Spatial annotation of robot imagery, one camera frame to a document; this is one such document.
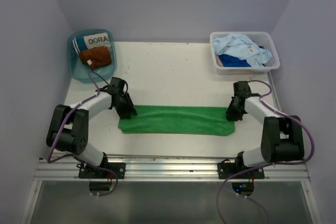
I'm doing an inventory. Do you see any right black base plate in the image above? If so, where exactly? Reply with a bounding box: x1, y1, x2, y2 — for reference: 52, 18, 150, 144
217, 159, 265, 179

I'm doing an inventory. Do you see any dark blue towel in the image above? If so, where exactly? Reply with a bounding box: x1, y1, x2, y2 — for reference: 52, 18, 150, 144
218, 54, 251, 68

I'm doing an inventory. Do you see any green microfiber towel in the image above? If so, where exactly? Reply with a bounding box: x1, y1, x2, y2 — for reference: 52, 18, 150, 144
118, 105, 235, 136

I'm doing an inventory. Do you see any Dora printed rolled towel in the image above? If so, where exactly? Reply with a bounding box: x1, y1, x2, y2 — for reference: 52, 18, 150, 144
72, 33, 110, 53

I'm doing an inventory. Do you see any pink towel in basket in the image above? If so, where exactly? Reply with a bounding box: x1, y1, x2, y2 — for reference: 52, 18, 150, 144
215, 55, 223, 67

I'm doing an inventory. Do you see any light blue towel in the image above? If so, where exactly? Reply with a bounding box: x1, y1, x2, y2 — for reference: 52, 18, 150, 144
212, 34, 272, 68

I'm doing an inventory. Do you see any white plastic basket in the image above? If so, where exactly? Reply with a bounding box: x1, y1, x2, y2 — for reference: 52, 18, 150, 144
209, 31, 280, 75

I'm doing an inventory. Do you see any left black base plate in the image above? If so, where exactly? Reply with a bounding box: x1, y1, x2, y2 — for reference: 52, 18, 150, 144
76, 162, 126, 179

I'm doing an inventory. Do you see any brown rolled towel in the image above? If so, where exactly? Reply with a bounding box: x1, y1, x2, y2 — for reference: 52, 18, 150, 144
79, 47, 112, 70

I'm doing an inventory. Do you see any blue plastic tub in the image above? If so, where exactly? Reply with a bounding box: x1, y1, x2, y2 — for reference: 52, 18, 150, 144
67, 29, 117, 83

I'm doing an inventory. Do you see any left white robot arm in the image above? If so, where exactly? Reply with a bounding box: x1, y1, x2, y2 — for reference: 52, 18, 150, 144
46, 77, 137, 178

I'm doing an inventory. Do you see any aluminium mounting rail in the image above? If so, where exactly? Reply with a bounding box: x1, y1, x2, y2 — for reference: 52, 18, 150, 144
34, 155, 310, 182

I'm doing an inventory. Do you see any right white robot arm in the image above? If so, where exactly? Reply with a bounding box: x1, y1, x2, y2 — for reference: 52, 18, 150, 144
226, 81, 305, 178

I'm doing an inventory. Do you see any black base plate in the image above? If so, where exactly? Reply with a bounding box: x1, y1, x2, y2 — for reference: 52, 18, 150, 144
76, 162, 126, 179
217, 159, 265, 179

